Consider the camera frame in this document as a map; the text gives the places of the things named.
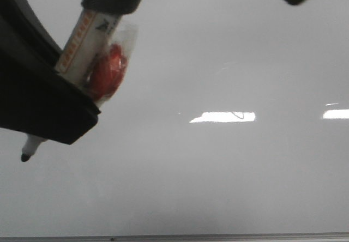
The red cap in clear bag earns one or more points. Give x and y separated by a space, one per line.
108 68

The white black whiteboard marker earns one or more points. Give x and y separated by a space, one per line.
83 45

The white whiteboard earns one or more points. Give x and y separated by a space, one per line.
232 118

